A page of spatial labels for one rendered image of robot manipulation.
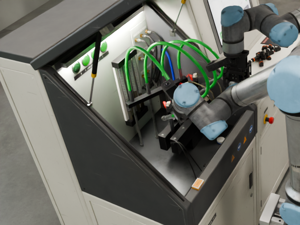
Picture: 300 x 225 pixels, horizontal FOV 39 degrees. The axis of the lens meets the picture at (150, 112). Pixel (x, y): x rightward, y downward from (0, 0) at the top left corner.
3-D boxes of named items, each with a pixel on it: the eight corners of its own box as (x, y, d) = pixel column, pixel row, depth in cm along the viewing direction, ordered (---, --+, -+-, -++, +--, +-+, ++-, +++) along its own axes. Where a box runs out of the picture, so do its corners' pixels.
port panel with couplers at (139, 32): (146, 88, 213) (135, 31, 195) (140, 86, 215) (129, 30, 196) (160, 74, 221) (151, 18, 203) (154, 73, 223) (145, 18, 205)
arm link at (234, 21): (249, 9, 139) (226, 16, 138) (250, 39, 146) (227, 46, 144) (238, 1, 146) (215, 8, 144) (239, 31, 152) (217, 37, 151)
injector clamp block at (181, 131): (181, 166, 196) (177, 140, 187) (162, 160, 201) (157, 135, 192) (213, 122, 218) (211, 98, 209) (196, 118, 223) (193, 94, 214)
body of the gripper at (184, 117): (179, 126, 155) (181, 121, 143) (167, 106, 156) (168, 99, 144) (197, 115, 155) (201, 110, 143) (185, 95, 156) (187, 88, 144)
